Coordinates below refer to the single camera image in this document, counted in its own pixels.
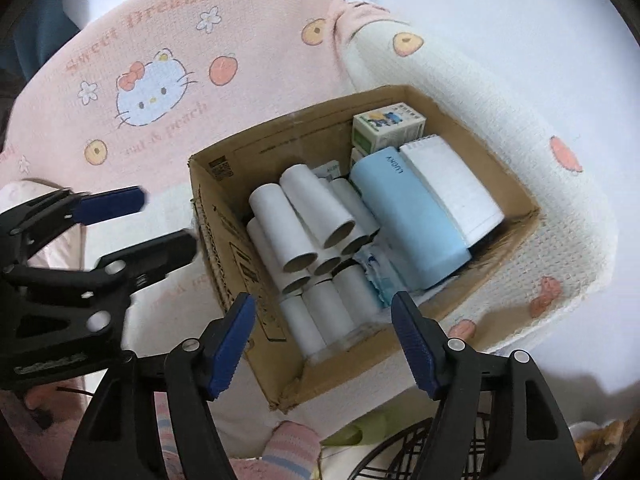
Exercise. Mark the small white cardboard tube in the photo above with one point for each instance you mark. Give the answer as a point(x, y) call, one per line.
point(366, 227)

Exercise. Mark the thin white cardboard tube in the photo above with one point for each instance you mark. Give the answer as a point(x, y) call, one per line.
point(286, 282)

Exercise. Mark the white spiral notebook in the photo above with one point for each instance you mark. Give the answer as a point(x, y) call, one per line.
point(458, 191)

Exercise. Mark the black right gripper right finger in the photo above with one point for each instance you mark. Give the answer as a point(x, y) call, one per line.
point(527, 438)

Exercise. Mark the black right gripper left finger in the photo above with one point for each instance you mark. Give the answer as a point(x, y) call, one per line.
point(118, 437)

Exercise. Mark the blue patterned plastic packet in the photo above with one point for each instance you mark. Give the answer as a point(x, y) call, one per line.
point(386, 280)

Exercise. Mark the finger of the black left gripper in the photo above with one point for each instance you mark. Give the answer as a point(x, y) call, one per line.
point(127, 271)
point(39, 221)

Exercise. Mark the light blue tissue pack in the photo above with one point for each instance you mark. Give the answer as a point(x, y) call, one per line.
point(426, 244)

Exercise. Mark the large white cardboard tube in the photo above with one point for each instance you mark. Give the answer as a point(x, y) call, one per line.
point(325, 216)

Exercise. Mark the pink striped sock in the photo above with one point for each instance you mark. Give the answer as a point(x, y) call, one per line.
point(292, 452)

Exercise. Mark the pink cat print blanket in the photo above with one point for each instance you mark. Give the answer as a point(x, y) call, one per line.
point(136, 93)

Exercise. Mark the small green white carton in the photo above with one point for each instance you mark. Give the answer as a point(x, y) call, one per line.
point(391, 125)

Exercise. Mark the brown cardboard box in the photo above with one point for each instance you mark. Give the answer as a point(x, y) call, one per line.
point(222, 177)

